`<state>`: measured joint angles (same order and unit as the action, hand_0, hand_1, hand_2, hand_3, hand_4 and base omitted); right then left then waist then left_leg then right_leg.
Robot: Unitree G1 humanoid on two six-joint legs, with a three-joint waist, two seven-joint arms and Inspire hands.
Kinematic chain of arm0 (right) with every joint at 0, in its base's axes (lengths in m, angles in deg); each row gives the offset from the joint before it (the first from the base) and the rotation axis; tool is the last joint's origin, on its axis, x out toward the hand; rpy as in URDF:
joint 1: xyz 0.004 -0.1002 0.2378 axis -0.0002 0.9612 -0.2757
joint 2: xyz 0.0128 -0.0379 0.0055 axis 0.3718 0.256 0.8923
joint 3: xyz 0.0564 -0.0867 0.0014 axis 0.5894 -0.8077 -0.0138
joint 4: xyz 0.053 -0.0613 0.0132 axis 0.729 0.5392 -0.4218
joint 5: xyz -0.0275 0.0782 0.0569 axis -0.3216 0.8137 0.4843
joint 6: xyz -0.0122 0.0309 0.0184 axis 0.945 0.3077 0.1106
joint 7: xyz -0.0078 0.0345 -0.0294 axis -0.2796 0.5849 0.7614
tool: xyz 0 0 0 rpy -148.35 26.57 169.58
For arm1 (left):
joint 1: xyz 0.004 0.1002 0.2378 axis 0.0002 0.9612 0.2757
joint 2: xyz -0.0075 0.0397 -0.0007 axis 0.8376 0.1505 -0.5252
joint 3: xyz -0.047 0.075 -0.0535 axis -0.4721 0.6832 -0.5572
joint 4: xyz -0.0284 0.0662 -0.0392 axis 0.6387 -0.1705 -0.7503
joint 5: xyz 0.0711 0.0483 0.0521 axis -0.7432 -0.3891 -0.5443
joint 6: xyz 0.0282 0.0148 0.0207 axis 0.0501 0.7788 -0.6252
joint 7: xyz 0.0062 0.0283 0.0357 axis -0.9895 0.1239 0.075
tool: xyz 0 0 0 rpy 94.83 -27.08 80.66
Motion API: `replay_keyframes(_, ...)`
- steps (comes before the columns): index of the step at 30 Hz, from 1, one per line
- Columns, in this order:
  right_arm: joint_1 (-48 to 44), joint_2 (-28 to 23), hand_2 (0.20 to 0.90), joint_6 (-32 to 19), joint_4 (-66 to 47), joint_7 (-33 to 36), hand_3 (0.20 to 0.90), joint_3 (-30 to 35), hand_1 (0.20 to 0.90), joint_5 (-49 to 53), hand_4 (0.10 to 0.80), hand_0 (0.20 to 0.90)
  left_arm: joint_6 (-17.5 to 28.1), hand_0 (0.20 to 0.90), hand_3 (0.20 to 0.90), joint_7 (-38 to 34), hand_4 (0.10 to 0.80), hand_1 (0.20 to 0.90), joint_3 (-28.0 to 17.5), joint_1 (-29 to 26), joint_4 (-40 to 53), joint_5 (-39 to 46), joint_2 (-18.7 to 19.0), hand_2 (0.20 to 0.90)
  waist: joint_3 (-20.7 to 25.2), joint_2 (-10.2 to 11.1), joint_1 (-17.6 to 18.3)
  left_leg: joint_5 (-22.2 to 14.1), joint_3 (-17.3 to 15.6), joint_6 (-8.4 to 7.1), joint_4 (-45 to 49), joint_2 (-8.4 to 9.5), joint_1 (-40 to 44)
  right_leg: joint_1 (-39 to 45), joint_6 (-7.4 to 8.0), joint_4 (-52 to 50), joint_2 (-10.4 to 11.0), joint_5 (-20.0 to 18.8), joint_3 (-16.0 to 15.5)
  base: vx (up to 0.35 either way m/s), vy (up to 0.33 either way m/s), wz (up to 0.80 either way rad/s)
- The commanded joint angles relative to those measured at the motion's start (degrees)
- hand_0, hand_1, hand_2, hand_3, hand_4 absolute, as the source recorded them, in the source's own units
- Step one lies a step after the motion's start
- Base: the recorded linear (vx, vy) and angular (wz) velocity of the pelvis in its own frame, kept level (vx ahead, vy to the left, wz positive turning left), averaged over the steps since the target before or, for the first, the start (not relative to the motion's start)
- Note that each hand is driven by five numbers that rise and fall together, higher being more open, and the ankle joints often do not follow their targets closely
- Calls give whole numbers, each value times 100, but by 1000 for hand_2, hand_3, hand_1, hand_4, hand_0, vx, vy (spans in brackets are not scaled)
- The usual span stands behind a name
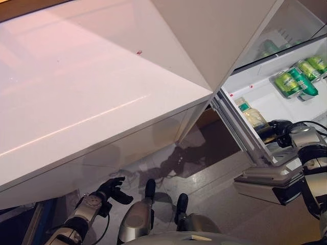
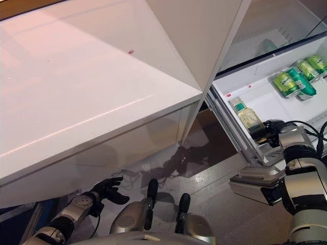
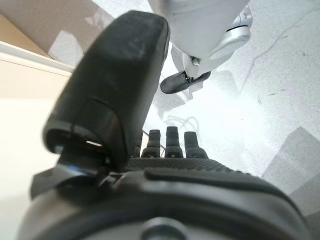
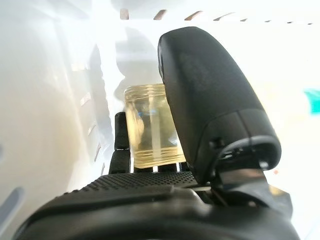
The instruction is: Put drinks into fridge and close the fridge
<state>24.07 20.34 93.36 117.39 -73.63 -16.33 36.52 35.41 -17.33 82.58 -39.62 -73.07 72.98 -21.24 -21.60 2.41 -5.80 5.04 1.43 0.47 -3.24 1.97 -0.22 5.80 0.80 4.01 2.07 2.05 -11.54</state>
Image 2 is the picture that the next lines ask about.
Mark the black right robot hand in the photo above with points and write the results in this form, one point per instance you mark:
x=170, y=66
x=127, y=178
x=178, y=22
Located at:
x=272, y=132

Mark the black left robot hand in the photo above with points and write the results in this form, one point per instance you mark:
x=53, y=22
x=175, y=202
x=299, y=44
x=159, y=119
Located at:
x=108, y=190

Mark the white fridge drawer steel front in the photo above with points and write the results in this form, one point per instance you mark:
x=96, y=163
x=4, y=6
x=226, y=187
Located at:
x=268, y=107

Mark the tea bottle with white cap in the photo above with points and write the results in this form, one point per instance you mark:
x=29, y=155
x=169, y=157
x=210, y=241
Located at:
x=246, y=114

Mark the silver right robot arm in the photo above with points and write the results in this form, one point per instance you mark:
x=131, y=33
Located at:
x=304, y=183

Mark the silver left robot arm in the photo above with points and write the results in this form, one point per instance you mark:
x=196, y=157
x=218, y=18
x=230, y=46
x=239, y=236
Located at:
x=69, y=214

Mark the stainless steel fridge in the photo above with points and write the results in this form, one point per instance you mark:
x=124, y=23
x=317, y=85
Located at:
x=268, y=20

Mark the light green drink can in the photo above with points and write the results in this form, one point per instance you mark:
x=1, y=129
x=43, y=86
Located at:
x=307, y=70
x=318, y=65
x=284, y=84

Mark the teal drink can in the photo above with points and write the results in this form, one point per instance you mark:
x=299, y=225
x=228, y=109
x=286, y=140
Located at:
x=300, y=83

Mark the white counter cabinet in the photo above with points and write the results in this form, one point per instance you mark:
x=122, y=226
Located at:
x=89, y=102

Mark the silver robot right leg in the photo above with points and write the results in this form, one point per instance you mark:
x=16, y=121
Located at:
x=196, y=224

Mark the white tall cabinet panel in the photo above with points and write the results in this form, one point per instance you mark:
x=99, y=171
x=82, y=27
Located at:
x=204, y=30

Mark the small red counter sticker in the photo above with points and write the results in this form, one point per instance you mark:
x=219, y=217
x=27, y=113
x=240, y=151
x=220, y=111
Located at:
x=130, y=52

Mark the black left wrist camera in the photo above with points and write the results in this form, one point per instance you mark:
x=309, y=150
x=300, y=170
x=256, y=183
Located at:
x=97, y=209

